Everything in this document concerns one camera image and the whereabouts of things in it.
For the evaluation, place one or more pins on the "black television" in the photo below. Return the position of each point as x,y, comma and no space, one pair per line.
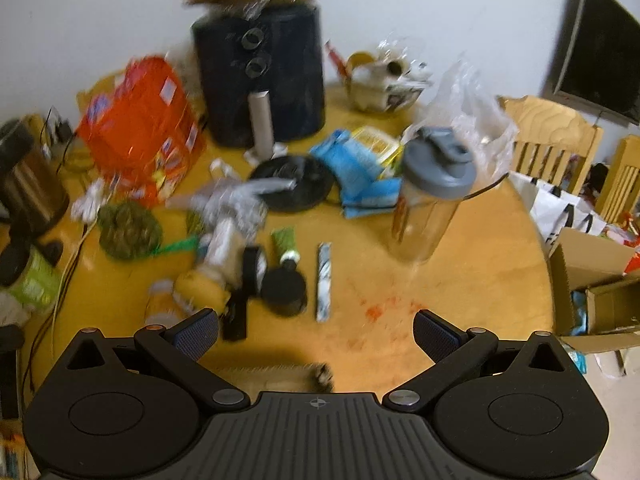
600,55

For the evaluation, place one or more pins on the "white ribbon loop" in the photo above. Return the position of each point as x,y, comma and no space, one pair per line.
220,167

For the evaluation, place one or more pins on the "blue snack packet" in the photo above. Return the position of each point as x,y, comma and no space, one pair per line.
370,197
345,160

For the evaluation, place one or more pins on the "black air fryer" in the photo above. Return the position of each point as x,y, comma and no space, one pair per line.
290,70

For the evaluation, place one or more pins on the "wooden chair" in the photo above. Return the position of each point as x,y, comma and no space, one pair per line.
550,125
625,175

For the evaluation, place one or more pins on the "black power adapter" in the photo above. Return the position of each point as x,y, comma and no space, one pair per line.
62,130

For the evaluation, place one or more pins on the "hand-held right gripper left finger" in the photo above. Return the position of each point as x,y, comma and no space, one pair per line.
197,332

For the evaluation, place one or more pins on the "teal packet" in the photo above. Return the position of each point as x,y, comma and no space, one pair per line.
579,360

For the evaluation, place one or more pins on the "cotton swab pack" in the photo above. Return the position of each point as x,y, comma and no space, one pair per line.
222,245

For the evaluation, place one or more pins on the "crumpled clear plastic bag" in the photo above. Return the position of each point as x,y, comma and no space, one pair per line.
235,205

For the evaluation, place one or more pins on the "large open cardboard box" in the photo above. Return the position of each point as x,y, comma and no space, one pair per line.
575,270

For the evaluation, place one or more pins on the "green label jar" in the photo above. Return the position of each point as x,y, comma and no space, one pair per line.
35,275

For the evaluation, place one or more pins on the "white shopping bag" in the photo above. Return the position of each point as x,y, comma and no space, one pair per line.
550,205

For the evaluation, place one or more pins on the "black tape roll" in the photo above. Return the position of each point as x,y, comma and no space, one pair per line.
250,272

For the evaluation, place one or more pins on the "large clear plastic bag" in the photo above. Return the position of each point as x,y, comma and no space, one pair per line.
475,110

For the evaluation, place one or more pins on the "black round kettle base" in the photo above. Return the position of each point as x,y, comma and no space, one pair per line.
305,175

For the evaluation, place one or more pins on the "small white plastic bag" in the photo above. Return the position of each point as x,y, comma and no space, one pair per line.
87,205

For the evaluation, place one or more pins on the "green net bag of chestnuts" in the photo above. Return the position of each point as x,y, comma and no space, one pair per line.
127,230

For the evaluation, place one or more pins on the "steel kettle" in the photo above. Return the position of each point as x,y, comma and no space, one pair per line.
30,180

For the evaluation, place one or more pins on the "black rectangular pouch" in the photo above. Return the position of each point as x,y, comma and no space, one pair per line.
235,320

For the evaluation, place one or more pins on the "yellow snack packet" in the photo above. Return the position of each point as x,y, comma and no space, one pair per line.
377,145

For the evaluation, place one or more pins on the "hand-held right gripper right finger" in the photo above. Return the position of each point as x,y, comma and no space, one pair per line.
435,332

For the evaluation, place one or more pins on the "black round lid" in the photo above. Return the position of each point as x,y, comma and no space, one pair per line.
285,290

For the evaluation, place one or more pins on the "grey-lid shaker bottle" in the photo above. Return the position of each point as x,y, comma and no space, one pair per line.
425,200

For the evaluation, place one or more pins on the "bowl of odds and ends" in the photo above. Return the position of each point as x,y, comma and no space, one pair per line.
370,95

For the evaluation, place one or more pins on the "green hand cream tube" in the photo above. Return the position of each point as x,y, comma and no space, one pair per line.
285,242

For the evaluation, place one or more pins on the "orange snack bag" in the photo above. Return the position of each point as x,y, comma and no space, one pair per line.
140,125

